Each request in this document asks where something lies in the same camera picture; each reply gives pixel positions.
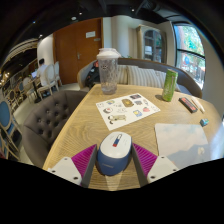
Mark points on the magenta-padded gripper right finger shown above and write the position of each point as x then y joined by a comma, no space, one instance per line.
161,166

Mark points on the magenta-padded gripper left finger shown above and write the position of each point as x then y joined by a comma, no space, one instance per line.
65,168

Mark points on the blue and white computer mouse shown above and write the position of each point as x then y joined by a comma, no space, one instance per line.
113,153

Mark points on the floral print mouse pad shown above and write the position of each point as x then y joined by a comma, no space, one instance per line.
183,140

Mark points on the grey tufted armchair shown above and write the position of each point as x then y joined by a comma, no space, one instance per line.
50,123

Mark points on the small teal pack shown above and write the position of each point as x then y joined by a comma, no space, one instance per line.
204,122

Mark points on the white sticker sheet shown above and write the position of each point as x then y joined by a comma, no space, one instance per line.
126,111

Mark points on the black and orange flat box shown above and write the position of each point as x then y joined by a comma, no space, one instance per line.
188,104

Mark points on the green drink can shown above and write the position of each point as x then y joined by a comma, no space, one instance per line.
170,85

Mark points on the striped cushion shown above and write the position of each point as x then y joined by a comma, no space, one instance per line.
122,75
141,76
160,78

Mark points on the white chairs group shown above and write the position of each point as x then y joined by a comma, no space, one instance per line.
48,80

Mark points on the grey curved sofa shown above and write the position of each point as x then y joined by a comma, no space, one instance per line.
186,80

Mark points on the black backpack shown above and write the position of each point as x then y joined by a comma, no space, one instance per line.
92,76

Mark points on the person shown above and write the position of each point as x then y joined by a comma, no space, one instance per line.
41,71

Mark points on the clear white-lidded shaker bottle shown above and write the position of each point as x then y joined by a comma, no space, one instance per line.
108,73

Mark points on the brown wooden door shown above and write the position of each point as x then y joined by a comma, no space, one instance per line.
73,53

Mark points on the black framed window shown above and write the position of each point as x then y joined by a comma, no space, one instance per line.
190,53

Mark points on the arched glass door cabinet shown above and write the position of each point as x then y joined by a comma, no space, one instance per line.
151,45

